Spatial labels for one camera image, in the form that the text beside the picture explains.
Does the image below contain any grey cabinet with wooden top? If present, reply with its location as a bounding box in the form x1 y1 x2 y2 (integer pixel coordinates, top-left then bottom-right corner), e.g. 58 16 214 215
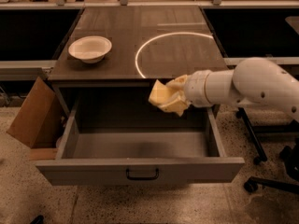
50 6 227 112

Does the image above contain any yellow sponge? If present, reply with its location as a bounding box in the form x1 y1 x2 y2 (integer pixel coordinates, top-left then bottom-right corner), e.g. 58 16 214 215
149 80 177 106

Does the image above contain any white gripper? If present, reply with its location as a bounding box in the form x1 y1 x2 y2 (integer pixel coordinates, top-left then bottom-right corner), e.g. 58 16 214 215
158 70 211 117

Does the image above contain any brown cardboard box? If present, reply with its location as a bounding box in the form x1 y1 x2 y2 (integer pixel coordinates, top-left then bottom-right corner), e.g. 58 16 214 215
7 77 64 148

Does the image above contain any black drawer handle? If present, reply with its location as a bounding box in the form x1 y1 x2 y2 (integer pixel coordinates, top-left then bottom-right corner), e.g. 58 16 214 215
125 169 160 181

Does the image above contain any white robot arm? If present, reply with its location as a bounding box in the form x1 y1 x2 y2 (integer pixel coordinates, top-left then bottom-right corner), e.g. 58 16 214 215
158 58 299 121

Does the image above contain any white bowl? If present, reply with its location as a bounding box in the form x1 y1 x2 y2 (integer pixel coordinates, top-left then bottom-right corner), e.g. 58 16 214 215
68 35 112 63

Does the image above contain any grey open drawer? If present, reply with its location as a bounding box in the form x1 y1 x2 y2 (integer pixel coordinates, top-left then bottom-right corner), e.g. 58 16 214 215
36 87 244 185

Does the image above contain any black stand leg with caster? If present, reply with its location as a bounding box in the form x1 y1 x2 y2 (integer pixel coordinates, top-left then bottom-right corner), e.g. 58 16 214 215
235 108 267 165

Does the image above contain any black office chair base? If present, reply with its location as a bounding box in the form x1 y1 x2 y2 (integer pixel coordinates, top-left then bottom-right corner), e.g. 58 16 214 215
243 144 299 194

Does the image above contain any grey metal rail left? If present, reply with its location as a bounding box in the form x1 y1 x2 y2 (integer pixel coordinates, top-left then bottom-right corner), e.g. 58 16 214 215
0 60 56 81

